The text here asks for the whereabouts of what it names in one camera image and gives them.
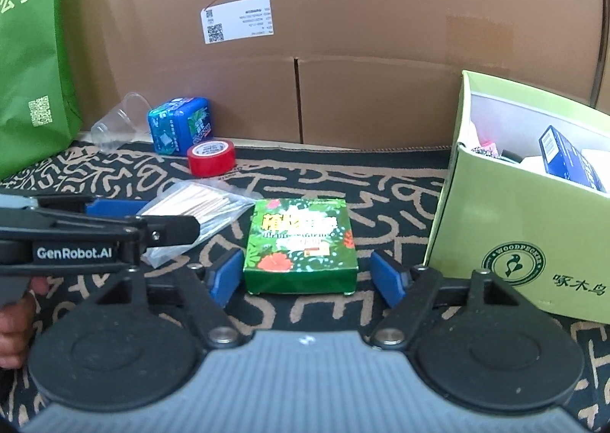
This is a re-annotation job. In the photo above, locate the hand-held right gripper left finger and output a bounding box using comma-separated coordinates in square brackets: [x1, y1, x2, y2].
[88, 249, 245, 349]

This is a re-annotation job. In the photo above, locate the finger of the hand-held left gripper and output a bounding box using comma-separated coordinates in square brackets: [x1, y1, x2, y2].
[29, 195, 149, 220]
[40, 215, 201, 249]

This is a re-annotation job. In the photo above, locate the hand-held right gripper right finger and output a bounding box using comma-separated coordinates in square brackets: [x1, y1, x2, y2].
[369, 249, 525, 351]

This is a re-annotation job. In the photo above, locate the clear plastic toothpick packet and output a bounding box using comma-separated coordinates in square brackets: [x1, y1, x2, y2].
[136, 180, 259, 268]

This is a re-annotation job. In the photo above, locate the green floral box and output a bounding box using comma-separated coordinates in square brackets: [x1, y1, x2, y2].
[243, 198, 359, 296]

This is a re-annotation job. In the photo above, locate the light green storage box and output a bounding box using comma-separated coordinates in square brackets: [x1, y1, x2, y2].
[423, 69, 610, 325]

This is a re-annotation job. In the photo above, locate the blue medicine box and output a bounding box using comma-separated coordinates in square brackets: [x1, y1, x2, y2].
[538, 125, 610, 194]

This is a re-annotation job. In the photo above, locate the person's left hand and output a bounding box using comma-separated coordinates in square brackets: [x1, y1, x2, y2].
[0, 278, 48, 370]

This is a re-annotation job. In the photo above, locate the red tape roll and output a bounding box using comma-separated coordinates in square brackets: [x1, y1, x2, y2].
[187, 140, 238, 177]

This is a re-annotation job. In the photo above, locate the clear plastic cup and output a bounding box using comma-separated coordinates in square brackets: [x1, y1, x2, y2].
[90, 93, 153, 151]

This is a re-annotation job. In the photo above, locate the blue gum container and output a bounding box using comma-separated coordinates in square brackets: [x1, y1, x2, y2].
[147, 98, 212, 157]

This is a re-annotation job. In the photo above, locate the black tan patterned mat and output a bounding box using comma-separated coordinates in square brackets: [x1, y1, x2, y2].
[0, 140, 610, 433]

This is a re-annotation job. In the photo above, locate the small pink patterned packet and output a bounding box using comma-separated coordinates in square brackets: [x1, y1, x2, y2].
[469, 137, 501, 161]

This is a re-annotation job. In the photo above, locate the green fabric bag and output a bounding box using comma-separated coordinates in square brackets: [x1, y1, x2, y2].
[0, 0, 85, 182]

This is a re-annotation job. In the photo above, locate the white shipping label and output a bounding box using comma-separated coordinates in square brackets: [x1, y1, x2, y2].
[200, 0, 276, 45]

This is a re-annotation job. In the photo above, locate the large cardboard box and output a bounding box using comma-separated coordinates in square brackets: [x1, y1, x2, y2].
[57, 0, 610, 151]

